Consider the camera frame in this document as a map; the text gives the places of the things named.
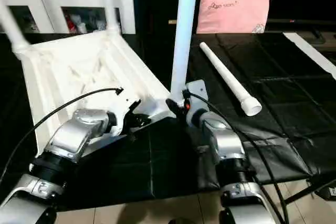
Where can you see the white plastic table leg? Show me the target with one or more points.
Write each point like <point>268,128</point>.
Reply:
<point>183,37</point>
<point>11,30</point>
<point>109,3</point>
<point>225,74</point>

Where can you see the white plastic table top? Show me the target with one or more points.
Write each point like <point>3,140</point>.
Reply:
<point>78,64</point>

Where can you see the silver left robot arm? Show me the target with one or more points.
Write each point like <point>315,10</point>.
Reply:
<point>76,132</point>

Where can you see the black work mat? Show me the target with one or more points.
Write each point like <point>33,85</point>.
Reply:
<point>162,161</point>

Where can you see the small yellow label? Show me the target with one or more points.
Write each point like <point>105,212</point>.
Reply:
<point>172,21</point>

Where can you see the pink pillow with print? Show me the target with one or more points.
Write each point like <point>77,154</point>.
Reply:
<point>231,11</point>

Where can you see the red and white carton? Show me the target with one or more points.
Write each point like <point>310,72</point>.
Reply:
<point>69,23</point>

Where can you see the dark right robot foot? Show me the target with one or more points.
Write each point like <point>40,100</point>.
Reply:
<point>181,221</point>

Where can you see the white flat board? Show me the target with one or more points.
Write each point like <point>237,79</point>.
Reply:
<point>309,51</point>

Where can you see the black tripod stand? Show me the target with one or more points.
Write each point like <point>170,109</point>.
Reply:
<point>299,195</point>

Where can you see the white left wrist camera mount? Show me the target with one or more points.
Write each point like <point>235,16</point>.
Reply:
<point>123,108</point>

